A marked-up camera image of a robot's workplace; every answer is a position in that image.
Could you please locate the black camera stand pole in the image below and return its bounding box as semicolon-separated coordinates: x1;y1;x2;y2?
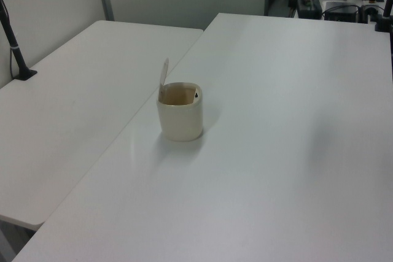
0;0;38;82

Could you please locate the white adjoining table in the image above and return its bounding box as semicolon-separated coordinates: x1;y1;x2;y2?
0;20;204;231

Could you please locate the black clamped pole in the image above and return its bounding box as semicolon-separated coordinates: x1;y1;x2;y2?
373;0;393;33

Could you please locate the black box device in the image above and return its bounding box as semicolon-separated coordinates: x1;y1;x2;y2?
296;0;322;19

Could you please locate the cream plastic trash bin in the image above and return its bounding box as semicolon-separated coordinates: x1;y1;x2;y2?
155;81;204;142

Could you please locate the black electronics unit with cables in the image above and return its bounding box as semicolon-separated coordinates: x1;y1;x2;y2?
324;1;359;23

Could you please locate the beige hinged bin lid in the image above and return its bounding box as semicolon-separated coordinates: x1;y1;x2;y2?
158;57;170;99

